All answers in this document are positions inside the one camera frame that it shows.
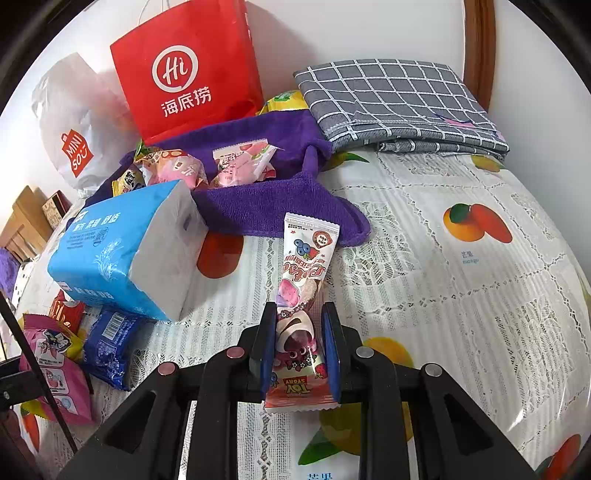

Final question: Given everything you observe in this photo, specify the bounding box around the purple plush toy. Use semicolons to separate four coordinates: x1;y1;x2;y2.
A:
0;249;19;291

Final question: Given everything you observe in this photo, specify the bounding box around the white pink fruit snack packet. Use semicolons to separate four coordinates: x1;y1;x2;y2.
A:
210;140;279;188

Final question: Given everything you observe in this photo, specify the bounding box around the red snack packet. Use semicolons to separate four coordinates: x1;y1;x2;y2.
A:
48;291;86;333

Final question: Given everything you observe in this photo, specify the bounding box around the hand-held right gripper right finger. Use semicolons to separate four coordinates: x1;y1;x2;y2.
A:
321;301;539;480

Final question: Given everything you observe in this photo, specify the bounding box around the brown patterned box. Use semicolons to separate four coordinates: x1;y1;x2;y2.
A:
41;190;74;227

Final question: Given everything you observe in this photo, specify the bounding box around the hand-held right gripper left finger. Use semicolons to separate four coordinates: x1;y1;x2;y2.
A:
55;301;280;480

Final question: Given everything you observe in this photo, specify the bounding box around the grey checked folded cloth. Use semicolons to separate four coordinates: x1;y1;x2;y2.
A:
293;59;510;160

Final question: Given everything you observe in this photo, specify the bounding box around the pink cartoon snack packet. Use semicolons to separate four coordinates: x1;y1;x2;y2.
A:
21;314;95;425

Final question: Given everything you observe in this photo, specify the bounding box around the long white pink snack packet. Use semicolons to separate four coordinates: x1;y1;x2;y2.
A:
264;212;341;411

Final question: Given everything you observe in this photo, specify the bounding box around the yellow green snack packet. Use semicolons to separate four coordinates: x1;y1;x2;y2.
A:
256;90;309;116

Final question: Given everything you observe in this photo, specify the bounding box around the purple towel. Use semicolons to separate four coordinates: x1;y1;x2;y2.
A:
83;112;371;247

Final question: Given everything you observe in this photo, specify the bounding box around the pink puffed snack bag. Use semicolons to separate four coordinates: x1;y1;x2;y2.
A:
134;148;209;191

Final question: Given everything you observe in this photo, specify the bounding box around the small yellow black snack packet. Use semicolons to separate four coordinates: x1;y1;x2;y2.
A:
112;166;148;197

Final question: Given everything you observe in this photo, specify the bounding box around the black tripod stand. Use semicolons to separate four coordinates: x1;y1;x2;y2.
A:
0;291;79;455

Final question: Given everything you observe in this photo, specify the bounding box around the white plastic shopping bag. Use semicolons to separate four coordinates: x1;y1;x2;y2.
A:
31;52;144;197

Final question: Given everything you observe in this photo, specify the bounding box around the blue tissue pack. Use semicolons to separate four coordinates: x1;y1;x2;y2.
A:
47;180;209;321

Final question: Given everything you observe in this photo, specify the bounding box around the blue cookie packet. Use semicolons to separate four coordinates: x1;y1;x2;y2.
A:
83;310;151;392

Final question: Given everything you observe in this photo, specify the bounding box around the wooden door frame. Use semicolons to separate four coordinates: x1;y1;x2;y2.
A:
464;0;497;112

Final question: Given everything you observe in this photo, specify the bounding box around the red paper bag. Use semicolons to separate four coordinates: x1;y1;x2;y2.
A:
110;0;265;146

